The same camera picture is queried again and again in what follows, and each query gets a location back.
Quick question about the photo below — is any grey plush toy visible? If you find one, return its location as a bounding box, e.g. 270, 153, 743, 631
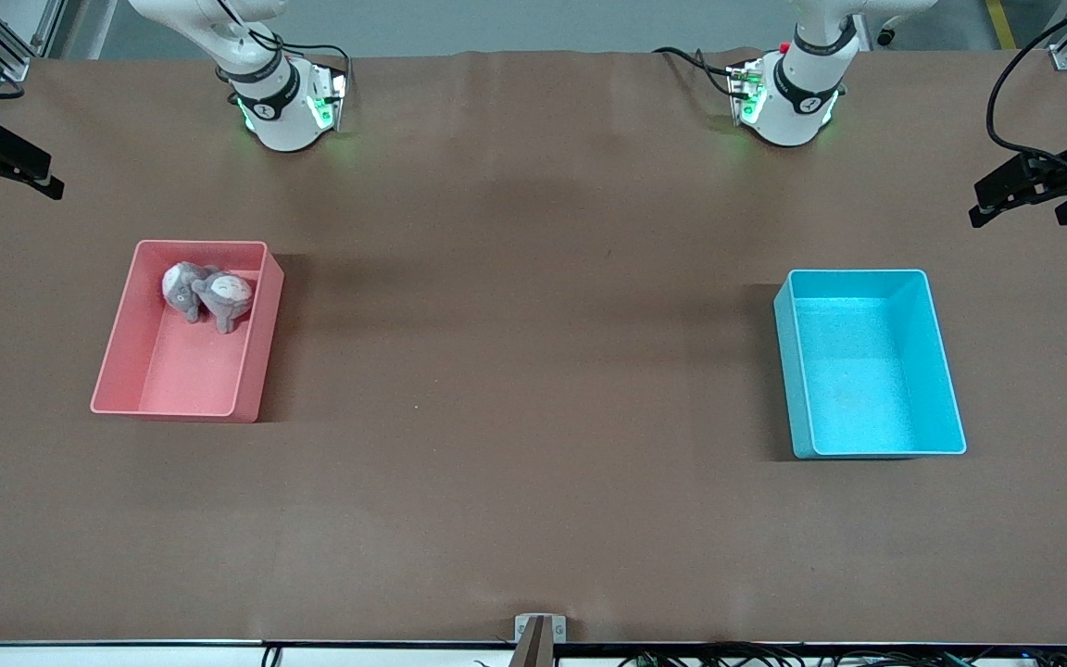
161, 261, 212, 324
191, 270, 256, 335

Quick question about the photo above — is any blue plastic box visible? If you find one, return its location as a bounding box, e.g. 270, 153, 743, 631
772, 269, 968, 460

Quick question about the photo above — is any pink plastic box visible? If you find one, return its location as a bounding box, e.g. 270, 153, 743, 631
90, 239, 285, 424

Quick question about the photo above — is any table cover mat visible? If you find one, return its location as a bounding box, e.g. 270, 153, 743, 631
0, 48, 1067, 647

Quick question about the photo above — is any black right arm base cable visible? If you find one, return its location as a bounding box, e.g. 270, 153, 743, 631
214, 0, 352, 84

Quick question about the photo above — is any black arm base cable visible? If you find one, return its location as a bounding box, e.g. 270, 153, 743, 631
214, 0, 352, 84
652, 46, 740, 98

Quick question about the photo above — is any black left arm base cable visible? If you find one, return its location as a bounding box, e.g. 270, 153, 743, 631
652, 46, 740, 98

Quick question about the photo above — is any small metal bracket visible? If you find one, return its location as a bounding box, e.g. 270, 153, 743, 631
514, 613, 568, 644

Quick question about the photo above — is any brown camera post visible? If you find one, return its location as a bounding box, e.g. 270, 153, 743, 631
508, 616, 556, 667

